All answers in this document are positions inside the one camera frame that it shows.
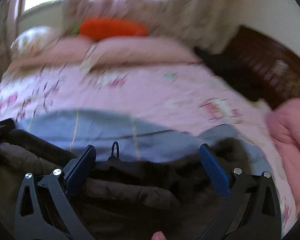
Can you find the blue and pink quilt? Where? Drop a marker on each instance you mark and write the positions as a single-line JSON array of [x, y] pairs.
[[185, 97]]

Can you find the dark brown puffer jacket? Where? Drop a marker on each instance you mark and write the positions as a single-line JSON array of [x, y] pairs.
[[124, 198]]

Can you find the pink folded blanket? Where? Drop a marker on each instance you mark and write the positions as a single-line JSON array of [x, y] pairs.
[[284, 128]]

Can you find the floral white pillow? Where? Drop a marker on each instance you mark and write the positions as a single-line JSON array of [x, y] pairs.
[[33, 41]]

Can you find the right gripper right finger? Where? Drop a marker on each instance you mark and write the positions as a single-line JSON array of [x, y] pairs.
[[218, 176]]

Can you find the dark wooden headboard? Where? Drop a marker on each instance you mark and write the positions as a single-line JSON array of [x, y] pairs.
[[275, 66]]

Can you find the floral lace curtain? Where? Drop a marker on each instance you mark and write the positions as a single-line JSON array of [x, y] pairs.
[[208, 24]]

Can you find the black garment by headboard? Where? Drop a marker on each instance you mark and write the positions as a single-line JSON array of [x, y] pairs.
[[233, 72]]

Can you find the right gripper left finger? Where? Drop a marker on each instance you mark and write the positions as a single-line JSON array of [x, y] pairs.
[[76, 171]]

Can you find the orange carrot plush toy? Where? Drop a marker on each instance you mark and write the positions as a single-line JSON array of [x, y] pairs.
[[99, 28]]

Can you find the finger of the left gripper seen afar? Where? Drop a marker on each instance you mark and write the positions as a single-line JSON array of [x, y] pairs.
[[6, 126]]

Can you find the person's hand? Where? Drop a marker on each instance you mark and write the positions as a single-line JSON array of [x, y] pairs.
[[158, 236]]

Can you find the long pink pillow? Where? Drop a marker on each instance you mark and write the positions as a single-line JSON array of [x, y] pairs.
[[108, 52]]

